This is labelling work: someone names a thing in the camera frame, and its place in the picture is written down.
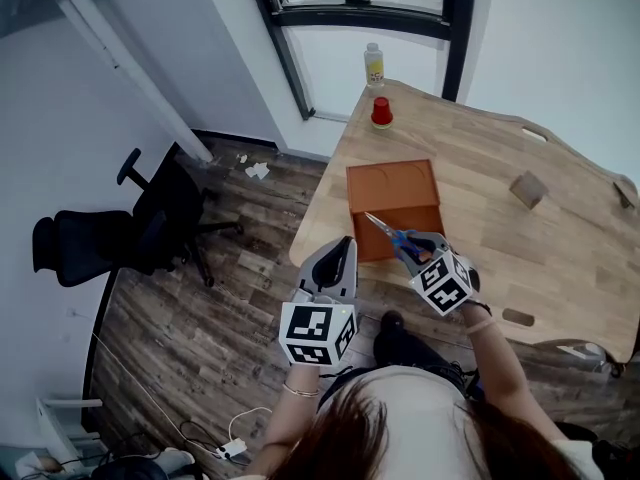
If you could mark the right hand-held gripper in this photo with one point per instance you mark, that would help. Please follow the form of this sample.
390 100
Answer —
442 283

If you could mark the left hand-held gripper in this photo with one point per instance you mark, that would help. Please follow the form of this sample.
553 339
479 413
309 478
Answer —
310 333

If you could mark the orange wooden box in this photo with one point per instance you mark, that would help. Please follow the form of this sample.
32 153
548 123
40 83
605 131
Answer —
390 188

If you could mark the person's right forearm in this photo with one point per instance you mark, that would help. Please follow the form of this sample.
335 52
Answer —
505 368

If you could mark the person's left forearm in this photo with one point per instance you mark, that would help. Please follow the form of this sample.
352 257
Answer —
290 418

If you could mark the person's black shoe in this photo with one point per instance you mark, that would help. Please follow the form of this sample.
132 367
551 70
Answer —
392 320

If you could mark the peach wrist band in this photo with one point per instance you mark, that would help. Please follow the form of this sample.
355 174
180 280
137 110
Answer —
481 326

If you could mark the person's dark trousers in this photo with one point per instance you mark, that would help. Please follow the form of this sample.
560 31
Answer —
415 353

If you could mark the small wooden block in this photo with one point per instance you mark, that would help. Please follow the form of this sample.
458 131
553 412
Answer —
529 190

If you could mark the tiny white paper scrap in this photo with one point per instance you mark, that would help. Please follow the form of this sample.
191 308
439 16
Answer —
242 158

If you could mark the red plastic cup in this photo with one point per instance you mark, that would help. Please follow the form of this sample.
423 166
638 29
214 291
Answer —
381 111

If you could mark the person's cream shirt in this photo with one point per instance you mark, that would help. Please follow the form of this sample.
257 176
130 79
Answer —
425 418

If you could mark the black office chair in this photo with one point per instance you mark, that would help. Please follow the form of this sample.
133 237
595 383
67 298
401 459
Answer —
160 218

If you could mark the clear bottle with yellow label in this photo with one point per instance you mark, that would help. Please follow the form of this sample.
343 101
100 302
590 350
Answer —
374 68

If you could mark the small dark flat object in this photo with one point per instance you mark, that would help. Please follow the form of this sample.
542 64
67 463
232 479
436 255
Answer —
623 194

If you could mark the white vertical pipe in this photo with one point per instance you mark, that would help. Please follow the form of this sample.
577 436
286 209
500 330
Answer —
135 78

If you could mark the black window frame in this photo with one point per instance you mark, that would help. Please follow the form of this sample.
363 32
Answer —
360 17

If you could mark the white metal frame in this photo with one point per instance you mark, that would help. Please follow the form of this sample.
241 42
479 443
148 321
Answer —
50 418

